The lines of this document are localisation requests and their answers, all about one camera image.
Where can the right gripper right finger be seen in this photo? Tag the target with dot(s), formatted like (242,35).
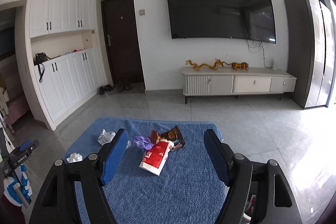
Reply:
(258,192)

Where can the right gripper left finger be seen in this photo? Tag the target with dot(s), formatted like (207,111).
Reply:
(56,201)

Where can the red white paper cup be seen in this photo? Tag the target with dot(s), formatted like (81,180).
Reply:
(155,158)

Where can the white red tissue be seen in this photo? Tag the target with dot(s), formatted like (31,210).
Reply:
(74,157)

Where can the dark red sleeve forearm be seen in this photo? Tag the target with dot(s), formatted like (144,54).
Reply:
(11,213)

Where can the blue white gloved left hand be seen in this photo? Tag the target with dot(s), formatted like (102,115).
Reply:
(12,185)

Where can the blue carpet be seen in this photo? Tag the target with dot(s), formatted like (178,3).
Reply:
(186,191)

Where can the crumpled white printed wrapper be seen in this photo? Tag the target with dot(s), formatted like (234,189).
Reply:
(105,137)

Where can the white lower shoe cabinet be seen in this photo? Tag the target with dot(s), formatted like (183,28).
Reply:
(67,81)

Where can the red brown snack bag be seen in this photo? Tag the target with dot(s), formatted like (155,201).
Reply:
(174,135)

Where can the black handbag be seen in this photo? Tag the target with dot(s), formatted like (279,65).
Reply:
(40,59)

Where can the purple plastic bag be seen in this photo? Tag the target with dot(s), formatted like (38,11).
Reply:
(143,142)

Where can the white TV stand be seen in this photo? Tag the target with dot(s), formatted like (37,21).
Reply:
(229,82)

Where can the golden tiger figurine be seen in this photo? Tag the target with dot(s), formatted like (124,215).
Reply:
(238,66)

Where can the golden dragon figurine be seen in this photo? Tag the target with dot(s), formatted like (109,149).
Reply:
(197,67)

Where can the brown shoes by door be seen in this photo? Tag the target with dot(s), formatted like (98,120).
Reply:
(124,85)

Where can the white upper cabinet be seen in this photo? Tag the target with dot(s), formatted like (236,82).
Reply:
(57,16)

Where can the dark brown entrance door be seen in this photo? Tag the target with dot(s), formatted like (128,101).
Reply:
(121,41)

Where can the grey tall cabinet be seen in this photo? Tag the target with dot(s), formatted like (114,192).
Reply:
(311,57)

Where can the wall mounted television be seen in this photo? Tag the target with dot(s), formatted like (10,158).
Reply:
(232,19)

